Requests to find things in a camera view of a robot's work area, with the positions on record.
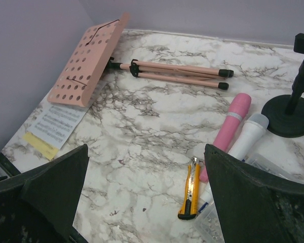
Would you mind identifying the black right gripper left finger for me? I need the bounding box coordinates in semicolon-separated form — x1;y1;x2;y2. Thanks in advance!
0;144;89;242

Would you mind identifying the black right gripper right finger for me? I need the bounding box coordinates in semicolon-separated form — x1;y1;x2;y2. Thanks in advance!
204;144;304;242

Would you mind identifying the yellow sheet music page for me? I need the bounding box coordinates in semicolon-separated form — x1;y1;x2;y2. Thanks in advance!
23;132;59;160

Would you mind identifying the white microphone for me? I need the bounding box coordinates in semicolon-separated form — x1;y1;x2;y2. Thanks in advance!
228;113;269;160

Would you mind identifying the white sheet music page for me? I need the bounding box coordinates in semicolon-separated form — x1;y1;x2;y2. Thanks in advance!
30;80;106;150

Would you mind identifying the black microphone stand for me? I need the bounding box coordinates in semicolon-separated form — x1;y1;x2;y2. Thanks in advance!
261;33;304;138

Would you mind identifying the pink microphone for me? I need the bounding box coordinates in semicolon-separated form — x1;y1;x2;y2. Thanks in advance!
199;93;252;183

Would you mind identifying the pink tripod music stand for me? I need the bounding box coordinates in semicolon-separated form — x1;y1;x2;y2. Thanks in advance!
47;13;234;107

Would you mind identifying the clear plastic compartment box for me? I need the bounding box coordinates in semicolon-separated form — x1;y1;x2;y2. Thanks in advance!
194;151;293;243

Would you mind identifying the yellow utility knife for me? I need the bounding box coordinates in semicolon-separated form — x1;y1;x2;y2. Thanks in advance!
177;156;200;220

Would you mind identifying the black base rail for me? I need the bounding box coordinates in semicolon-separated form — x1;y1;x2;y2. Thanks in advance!
0;153;21;181

